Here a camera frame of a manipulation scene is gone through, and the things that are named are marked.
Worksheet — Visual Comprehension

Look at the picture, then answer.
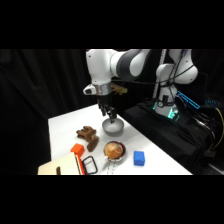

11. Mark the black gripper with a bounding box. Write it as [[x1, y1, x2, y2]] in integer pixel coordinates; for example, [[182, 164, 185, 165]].
[[96, 93, 118, 122]]

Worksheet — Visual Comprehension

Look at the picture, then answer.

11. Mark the brown plush deer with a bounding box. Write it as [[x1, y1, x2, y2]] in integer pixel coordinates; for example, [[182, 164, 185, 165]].
[[75, 125, 100, 153]]

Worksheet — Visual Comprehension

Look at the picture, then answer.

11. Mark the grey metal bowl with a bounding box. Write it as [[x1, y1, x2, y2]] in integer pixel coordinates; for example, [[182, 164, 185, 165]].
[[101, 118, 125, 137]]

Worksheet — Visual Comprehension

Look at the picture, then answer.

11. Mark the brown round ball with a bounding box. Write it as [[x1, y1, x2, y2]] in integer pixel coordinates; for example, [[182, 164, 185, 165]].
[[105, 143, 124, 159]]

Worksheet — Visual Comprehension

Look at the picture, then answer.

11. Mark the orange block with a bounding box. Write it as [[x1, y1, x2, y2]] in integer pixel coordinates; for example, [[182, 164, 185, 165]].
[[70, 143, 86, 157]]

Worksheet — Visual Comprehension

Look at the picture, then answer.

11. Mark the blue block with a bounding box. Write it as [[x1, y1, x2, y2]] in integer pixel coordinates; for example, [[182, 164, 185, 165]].
[[133, 150, 147, 167]]

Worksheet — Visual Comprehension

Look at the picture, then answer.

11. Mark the black covered robot stand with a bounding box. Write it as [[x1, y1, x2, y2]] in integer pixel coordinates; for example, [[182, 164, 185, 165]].
[[123, 99, 216, 175]]

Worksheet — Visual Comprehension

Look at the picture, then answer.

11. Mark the wooden cutting board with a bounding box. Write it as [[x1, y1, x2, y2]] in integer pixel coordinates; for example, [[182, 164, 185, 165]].
[[37, 151, 84, 176]]

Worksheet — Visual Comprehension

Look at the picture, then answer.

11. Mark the black curtain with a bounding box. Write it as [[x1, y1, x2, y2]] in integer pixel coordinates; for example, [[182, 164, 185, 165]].
[[0, 49, 224, 176]]

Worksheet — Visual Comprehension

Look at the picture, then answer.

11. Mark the blue-lit device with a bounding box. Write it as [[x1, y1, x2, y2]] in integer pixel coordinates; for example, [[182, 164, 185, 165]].
[[175, 90, 201, 111]]

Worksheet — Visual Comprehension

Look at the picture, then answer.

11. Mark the tan wrist mount piece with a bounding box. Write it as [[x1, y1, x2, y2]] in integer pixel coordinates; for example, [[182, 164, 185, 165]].
[[111, 83, 129, 96]]

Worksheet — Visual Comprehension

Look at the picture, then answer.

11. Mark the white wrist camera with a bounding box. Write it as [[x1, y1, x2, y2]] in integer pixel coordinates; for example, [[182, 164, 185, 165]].
[[82, 83, 98, 97]]

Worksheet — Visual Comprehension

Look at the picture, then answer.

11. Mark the metal strainer with handle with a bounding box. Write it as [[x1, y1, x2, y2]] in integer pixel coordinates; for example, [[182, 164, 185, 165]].
[[103, 140, 128, 176]]

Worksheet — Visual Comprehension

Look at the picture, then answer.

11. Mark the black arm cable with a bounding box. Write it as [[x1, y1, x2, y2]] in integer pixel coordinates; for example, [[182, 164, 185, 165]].
[[112, 49, 198, 86]]

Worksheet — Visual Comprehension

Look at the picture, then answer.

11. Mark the black wire handle frame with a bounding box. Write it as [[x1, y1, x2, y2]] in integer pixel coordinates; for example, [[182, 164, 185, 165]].
[[81, 155, 99, 175]]

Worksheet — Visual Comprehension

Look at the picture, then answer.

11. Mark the yellow cable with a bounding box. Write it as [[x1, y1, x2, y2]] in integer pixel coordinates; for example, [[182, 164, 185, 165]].
[[212, 107, 224, 152]]

